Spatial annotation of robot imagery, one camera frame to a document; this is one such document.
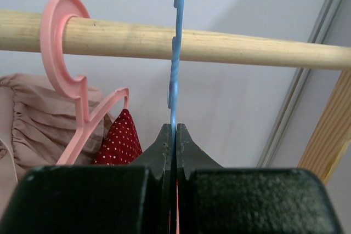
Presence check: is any wooden clothes rack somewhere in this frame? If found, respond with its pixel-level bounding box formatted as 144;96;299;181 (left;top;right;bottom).
0;8;351;188

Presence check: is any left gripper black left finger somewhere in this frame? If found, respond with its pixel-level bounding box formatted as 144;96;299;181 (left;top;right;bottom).
128;124;172;233

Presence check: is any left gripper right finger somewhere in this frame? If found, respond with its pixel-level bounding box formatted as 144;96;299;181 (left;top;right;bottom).
176;123;222;233

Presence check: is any light blue plastic hanger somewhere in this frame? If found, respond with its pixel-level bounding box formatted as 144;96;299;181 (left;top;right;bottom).
168;0;185;233

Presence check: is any dusty pink dress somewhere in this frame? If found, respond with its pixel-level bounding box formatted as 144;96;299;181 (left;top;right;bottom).
0;73;116;185

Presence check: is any red polka dot garment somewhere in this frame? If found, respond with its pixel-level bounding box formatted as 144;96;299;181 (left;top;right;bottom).
92;109;143;165

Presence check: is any pink plastic hanger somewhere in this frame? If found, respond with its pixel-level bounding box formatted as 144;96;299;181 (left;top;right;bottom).
39;0;129;165

